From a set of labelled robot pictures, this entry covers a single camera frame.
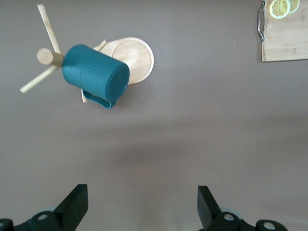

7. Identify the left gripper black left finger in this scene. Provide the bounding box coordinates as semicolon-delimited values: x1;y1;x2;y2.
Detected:
16;184;89;231

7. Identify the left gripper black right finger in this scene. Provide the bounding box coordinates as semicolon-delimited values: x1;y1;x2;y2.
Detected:
197;185;256;231

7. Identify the teal cup yellow inside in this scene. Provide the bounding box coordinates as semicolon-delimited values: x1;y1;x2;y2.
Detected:
62;43;131;110

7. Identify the wooden cup rack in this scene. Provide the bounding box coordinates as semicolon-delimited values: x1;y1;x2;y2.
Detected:
19;3;155;104

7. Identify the brown table cover sheet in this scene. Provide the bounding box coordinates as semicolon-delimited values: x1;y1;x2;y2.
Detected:
0;0;308;231

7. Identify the lemon slice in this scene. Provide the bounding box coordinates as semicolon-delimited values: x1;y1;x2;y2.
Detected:
287;0;301;14
269;0;292;20

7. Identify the bamboo cutting board metal handle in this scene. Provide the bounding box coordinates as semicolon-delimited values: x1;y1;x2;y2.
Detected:
257;0;308;63

